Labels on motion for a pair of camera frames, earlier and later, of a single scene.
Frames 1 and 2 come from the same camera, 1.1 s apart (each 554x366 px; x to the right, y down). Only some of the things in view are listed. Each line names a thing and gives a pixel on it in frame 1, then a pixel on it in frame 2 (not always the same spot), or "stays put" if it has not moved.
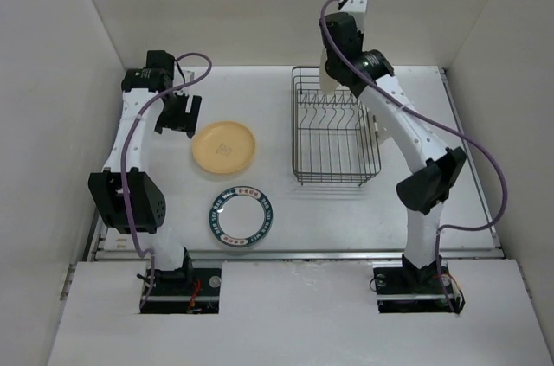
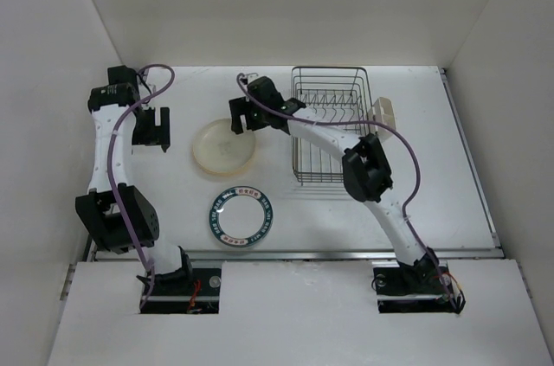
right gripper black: x=361 y=41 → x=240 y=106
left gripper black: x=183 y=121 → x=154 y=135
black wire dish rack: x=332 y=135 stays put
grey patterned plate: x=241 y=216 stays put
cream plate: x=328 y=85 → x=217 y=149
